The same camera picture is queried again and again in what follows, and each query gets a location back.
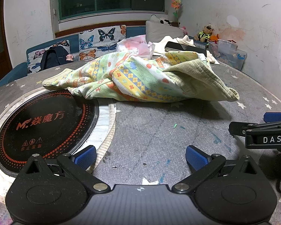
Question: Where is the teddy bear in yellow vest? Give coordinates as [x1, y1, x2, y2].
[193, 25, 214, 43]

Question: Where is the pink tissue pack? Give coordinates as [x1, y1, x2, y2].
[117, 35, 156, 59]

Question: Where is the black backpack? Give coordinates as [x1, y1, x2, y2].
[40, 46, 69, 70]

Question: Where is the patterned child's jacket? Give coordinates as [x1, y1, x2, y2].
[42, 51, 240, 104]

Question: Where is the butterfly print cushion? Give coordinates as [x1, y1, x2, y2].
[78, 25, 127, 61]
[26, 40, 72, 74]

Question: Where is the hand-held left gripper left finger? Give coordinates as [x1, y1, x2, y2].
[22, 145, 110, 194]

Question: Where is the clear plastic storage box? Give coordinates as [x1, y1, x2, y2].
[207, 39, 248, 72]

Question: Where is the cream cloth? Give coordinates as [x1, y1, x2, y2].
[152, 36, 222, 64]

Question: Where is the white pillow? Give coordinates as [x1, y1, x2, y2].
[146, 20, 189, 43]

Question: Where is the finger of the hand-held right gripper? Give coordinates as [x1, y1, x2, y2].
[256, 112, 281, 130]
[229, 121, 257, 136]

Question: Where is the black smartphone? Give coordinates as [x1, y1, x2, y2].
[164, 41, 208, 57]

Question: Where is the blue sofa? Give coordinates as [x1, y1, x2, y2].
[0, 25, 202, 91]

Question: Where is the colourful paper pinwheel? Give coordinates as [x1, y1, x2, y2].
[170, 0, 185, 23]

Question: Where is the panda plush toy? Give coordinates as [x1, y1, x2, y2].
[150, 15, 178, 27]

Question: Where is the small clear plastic box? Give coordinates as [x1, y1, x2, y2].
[217, 39, 238, 51]

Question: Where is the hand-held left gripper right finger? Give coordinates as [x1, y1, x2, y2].
[172, 145, 257, 193]

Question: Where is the round black induction cooktop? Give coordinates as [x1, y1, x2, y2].
[0, 88, 100, 176]

